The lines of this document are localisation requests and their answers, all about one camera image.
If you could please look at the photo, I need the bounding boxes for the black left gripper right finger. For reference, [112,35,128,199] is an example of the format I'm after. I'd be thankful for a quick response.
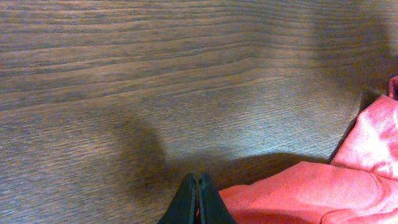
[198,173,237,224]

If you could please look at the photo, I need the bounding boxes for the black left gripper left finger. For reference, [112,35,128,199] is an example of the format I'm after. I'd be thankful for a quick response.
[158,173,197,224]

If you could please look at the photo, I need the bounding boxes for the orange t-shirt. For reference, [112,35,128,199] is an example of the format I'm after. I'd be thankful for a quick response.
[220,78,397,224]

